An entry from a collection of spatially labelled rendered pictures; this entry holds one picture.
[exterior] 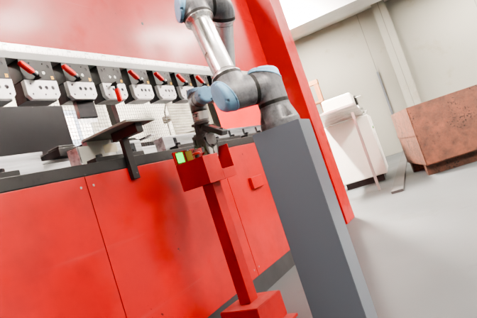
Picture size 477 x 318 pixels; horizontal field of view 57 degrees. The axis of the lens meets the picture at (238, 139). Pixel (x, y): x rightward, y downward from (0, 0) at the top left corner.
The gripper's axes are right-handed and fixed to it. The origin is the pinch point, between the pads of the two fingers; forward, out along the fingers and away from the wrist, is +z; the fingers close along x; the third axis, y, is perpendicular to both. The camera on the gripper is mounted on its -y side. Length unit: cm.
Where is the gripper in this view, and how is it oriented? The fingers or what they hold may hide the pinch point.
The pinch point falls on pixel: (216, 162)
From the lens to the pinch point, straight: 201.7
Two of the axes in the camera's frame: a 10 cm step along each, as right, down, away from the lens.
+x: -5.5, 1.1, -8.3
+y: -8.0, 2.2, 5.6
